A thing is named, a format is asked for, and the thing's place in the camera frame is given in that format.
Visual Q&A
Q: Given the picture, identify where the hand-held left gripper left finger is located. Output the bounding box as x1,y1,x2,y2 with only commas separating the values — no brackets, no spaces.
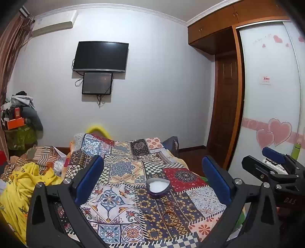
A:
26,155,112,248

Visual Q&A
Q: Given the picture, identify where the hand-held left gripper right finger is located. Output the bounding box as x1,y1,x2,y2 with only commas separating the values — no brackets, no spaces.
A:
202,155,280,248

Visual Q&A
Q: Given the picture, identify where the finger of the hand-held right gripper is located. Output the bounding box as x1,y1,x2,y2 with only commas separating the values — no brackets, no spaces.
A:
262,147,301,167
241,155,299,189

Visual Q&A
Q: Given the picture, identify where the red braided bracelet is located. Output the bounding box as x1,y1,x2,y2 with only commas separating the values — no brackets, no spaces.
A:
164,201,183,216

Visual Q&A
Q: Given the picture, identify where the heart-shaped tin box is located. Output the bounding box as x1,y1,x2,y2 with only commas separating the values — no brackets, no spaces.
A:
146,178,171,198

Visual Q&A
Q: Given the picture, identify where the colourful patchwork blanket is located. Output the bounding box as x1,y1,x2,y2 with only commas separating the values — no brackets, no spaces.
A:
51,133,246,248

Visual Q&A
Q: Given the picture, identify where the white heart-print sliding door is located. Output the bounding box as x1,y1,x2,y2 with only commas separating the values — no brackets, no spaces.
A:
228,20,305,172

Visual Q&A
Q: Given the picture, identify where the orange striped bedding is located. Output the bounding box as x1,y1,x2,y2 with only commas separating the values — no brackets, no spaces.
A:
0,145,70,182

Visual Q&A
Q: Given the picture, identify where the dark blue bag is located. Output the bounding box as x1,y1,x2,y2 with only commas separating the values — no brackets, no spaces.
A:
162,136,180,158

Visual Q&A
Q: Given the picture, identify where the yellow cloth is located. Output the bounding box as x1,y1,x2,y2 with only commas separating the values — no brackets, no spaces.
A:
0,162,64,244

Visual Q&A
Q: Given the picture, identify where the brown wooden door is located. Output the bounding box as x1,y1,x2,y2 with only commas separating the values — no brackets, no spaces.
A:
206,54,240,167

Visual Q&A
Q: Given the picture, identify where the dark grey garment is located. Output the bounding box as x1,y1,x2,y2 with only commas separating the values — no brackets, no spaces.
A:
22,106,44,132

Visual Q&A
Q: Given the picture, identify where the orange box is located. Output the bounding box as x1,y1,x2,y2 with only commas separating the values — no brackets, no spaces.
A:
6,117,26,130

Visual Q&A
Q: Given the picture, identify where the grey hooded garment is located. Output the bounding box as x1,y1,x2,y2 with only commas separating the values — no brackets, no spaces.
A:
10,91,36,111

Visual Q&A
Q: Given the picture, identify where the wooden overhead cabinet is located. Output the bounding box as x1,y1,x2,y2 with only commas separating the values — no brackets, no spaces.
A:
187,0,290,56

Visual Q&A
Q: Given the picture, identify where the striped brown curtain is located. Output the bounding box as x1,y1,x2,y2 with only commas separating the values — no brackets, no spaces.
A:
0,7,36,167

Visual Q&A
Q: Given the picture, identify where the white air conditioner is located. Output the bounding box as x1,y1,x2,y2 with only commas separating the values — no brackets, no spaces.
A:
31,10,78,37

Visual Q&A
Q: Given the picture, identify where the yellow curved plastic frame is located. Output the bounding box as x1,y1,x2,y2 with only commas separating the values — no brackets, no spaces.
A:
86,123,112,139

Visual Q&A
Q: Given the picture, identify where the small black wall monitor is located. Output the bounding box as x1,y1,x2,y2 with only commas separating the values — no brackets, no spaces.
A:
82,72,113,95

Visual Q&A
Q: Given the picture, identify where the black wall television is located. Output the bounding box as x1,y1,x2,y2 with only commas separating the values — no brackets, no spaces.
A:
73,41,129,72

